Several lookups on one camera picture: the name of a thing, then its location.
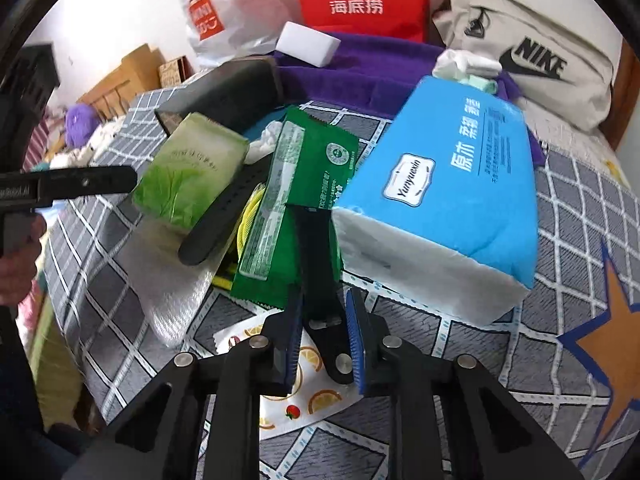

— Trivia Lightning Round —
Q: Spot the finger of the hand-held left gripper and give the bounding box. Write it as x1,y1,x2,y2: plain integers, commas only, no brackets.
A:
35,165,139,208

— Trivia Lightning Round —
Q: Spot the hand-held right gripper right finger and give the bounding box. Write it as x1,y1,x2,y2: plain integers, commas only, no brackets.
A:
345,287,586,480

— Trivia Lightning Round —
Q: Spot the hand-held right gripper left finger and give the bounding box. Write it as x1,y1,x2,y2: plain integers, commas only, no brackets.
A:
61,285,306,480

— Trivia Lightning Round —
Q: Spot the short black riveted strap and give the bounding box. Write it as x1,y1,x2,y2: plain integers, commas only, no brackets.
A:
285,203,362,387

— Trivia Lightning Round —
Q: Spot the green tissue pack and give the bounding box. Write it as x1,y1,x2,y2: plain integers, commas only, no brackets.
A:
131,112,251,234

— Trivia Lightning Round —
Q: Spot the green foil packet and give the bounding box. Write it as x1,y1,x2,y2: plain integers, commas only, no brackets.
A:
230,106,360,309

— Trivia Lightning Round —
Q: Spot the white sponge block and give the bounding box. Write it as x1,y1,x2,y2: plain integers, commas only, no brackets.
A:
275,21,342,68

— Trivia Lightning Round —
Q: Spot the person's left hand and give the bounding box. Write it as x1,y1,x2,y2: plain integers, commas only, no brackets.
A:
0,214,49,307

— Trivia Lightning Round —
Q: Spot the purple plush toy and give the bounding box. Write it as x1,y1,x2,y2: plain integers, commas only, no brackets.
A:
65,103,99,149

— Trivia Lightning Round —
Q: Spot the fruit print packet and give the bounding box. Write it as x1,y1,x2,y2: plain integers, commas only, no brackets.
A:
212,312,364,437

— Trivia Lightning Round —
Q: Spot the yellow mesh item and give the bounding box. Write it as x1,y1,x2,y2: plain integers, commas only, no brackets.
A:
215,182,267,292

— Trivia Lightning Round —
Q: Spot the small printed box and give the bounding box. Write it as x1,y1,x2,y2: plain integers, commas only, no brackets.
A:
158,57,192,89

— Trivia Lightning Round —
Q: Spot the black case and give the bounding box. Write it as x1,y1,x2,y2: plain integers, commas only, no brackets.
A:
153,56,286,137

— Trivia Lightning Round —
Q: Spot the blue tissue pack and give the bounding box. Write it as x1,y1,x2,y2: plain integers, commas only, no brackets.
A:
331,75,541,329

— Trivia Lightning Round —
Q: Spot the white crumpled cloth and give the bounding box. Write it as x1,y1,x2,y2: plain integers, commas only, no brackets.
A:
244,120,287,164

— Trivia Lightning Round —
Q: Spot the white plastic shopping bag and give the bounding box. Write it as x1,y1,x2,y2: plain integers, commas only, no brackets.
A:
172,0,302,69

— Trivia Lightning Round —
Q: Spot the purple towel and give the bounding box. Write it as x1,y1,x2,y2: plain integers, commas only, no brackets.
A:
272,32,547,169

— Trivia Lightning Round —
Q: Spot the white glove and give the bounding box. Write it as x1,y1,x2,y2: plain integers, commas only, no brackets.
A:
432,50,503,82

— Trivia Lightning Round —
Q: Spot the beige backpack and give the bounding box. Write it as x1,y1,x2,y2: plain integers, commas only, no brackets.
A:
432,0,619,134

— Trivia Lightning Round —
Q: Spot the wooden headboard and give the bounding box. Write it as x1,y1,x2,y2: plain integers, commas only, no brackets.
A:
595,39,640,157

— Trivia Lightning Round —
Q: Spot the grey drawstring pouch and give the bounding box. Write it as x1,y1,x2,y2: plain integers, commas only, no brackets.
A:
117,209,227,349

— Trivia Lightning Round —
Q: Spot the long black strap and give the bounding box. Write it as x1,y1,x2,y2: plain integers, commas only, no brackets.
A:
178,160,274,267

